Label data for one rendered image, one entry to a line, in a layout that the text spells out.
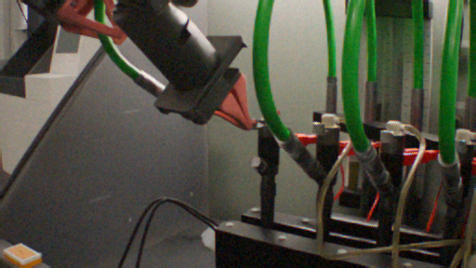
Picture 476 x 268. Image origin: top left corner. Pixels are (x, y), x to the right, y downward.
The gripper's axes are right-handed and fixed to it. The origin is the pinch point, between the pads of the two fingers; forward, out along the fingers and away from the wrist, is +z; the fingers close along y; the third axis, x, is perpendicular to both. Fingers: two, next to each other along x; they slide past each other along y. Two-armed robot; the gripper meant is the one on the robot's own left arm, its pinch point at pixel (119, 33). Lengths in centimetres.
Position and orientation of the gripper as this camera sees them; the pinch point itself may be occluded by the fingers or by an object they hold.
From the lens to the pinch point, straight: 56.0
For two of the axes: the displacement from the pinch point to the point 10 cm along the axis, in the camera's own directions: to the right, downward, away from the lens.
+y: -2.5, 0.2, 9.7
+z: 7.6, 6.2, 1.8
